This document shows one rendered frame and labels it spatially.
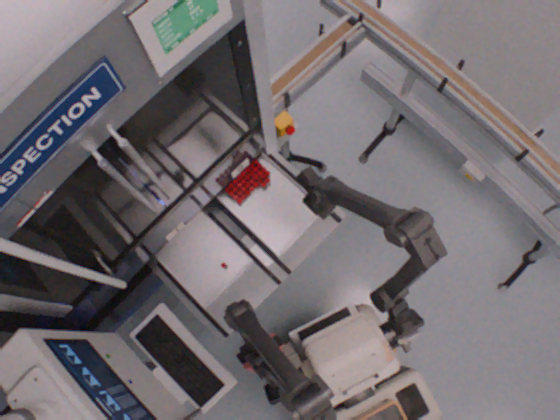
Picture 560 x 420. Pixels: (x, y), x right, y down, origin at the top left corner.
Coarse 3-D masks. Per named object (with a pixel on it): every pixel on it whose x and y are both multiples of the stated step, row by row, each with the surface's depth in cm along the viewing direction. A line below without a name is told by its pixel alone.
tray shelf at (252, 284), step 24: (288, 168) 193; (216, 216) 190; (240, 240) 187; (312, 240) 185; (288, 264) 183; (240, 288) 182; (264, 288) 181; (192, 312) 180; (216, 312) 180; (216, 336) 177
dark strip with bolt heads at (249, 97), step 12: (240, 24) 107; (240, 36) 111; (240, 48) 116; (240, 60) 120; (240, 72) 125; (240, 84) 131; (252, 84) 136; (252, 96) 142; (252, 108) 149; (252, 120) 156
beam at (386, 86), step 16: (368, 64) 241; (368, 80) 246; (384, 80) 238; (384, 96) 246; (400, 96) 236; (400, 112) 246; (416, 112) 233; (432, 112) 233; (432, 128) 232; (448, 128) 230; (448, 144) 231; (464, 144) 228; (464, 160) 230; (480, 160) 225; (496, 176) 223; (496, 192) 227; (512, 192) 220; (512, 208) 225; (528, 208) 218; (528, 224) 223; (544, 224) 215; (544, 240) 221
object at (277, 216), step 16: (272, 176) 193; (288, 176) 189; (224, 192) 192; (256, 192) 191; (272, 192) 191; (288, 192) 191; (304, 192) 189; (240, 208) 190; (256, 208) 189; (272, 208) 189; (288, 208) 189; (304, 208) 189; (256, 224) 188; (272, 224) 187; (288, 224) 187; (304, 224) 187; (272, 240) 186; (288, 240) 186
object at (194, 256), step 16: (192, 224) 189; (208, 224) 189; (176, 240) 188; (192, 240) 187; (208, 240) 187; (224, 240) 187; (160, 256) 186; (176, 256) 186; (192, 256) 186; (208, 256) 185; (224, 256) 185; (240, 256) 185; (176, 272) 184; (192, 272) 184; (208, 272) 184; (224, 272) 183; (240, 272) 183; (192, 288) 182; (208, 288) 182; (224, 288) 181; (208, 304) 180
